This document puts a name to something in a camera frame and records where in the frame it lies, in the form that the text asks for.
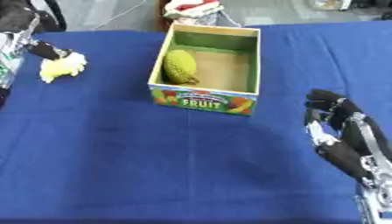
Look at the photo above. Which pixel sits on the cardboard box with green inside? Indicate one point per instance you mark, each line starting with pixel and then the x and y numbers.
pixel 222 73

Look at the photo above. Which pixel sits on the red and white bag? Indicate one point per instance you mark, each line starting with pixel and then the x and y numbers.
pixel 196 11

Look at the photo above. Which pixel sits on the yellow and white soft toy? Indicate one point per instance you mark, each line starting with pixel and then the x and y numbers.
pixel 62 68

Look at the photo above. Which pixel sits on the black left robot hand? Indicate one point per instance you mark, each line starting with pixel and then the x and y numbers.
pixel 47 50

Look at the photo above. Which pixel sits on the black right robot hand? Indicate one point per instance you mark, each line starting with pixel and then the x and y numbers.
pixel 357 137

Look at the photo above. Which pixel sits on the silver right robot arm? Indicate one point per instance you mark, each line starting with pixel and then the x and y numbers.
pixel 378 192

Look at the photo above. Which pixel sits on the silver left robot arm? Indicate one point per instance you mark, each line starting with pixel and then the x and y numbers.
pixel 11 49

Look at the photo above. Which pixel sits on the green spiky toy fruit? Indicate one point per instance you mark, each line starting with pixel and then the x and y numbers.
pixel 179 67

